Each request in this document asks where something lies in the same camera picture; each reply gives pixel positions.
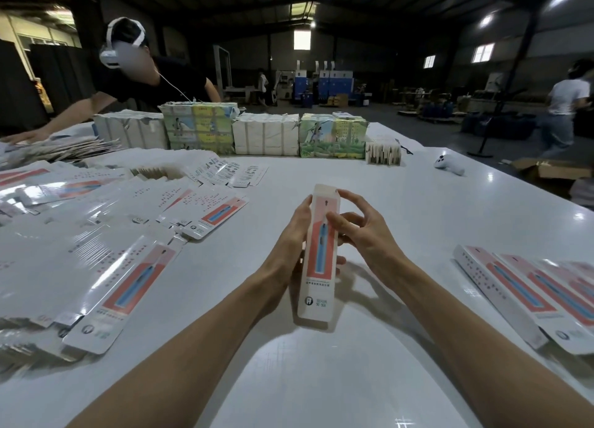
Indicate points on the person's right hand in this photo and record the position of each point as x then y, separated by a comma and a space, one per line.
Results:
371, 242

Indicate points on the person's left hand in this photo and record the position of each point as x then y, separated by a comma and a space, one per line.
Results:
283, 251

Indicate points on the red white carton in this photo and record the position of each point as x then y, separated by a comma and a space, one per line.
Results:
317, 298

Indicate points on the pile of carton blanks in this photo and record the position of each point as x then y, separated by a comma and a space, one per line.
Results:
88, 247

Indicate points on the person's left forearm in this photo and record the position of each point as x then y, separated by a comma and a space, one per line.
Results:
181, 358

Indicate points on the person's right forearm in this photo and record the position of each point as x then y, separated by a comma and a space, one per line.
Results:
497, 349

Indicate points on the small beige card stack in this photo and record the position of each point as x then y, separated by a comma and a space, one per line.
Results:
383, 154

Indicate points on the small black tool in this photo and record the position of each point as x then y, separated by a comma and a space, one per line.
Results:
403, 148

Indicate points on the small white object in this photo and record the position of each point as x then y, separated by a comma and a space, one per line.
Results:
449, 163

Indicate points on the green printed carton bundle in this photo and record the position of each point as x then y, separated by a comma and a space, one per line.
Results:
332, 136

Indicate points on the row of white cartons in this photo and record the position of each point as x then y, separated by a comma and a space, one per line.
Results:
130, 131
265, 135

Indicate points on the green yellow carton bundle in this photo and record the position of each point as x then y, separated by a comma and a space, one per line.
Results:
198, 129

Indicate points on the blue machine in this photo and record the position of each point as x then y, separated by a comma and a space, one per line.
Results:
334, 87

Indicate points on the blue bins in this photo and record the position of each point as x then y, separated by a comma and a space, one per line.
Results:
497, 125

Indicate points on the black floor stand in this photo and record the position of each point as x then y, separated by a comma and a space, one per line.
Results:
497, 122

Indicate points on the open cardboard box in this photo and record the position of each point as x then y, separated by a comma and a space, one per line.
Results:
552, 172

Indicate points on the square bright window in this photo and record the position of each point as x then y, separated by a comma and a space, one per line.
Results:
303, 39

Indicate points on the white plastic bags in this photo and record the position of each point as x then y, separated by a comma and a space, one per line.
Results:
583, 191

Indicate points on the pile of grey flat sheets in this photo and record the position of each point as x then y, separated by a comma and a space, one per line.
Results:
51, 152

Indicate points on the white headset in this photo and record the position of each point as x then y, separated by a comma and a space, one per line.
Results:
113, 52

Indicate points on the dark grey cabinet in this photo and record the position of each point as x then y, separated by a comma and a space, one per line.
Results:
60, 80

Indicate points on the small wall window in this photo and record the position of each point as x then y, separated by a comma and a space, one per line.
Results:
429, 61

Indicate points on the double wall window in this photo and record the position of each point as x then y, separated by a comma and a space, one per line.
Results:
483, 53

